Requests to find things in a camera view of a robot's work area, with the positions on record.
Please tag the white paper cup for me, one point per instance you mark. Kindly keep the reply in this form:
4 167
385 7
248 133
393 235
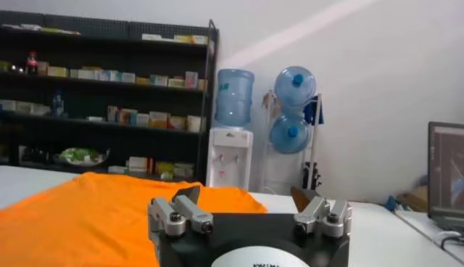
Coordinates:
194 124

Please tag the grey laptop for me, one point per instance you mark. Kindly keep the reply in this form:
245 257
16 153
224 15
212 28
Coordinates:
447 174

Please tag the blue bag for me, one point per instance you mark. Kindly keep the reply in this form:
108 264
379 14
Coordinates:
391 204

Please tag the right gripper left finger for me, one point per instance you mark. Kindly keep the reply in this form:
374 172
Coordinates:
188 214

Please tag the orange t-shirt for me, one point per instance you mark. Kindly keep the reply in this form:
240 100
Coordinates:
90 217

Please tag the dark blue cloth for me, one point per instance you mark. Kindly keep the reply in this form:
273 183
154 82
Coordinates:
311 110

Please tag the blue water jug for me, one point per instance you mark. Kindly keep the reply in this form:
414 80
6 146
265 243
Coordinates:
235 98
290 134
294 87

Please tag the green white bowl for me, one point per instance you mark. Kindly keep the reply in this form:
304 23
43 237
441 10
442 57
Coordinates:
82 156

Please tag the black shelving unit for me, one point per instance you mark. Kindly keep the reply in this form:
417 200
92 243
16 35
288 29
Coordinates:
108 101

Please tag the beige cloth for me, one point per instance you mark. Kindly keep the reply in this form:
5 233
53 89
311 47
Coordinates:
270 103

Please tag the white water dispenser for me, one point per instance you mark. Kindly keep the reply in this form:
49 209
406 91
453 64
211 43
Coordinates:
229 159

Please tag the cola bottle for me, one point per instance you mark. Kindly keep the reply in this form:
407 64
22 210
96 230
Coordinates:
32 62

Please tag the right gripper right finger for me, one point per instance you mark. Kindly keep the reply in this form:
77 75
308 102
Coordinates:
319 214

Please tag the white jug rack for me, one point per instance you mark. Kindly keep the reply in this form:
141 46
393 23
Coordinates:
315 145

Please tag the pink standing box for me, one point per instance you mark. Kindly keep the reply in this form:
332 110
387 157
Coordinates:
191 80

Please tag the tan open cardboard box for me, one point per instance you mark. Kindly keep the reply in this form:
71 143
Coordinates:
415 199

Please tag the blue drink bottle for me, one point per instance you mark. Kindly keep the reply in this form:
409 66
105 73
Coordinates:
57 104

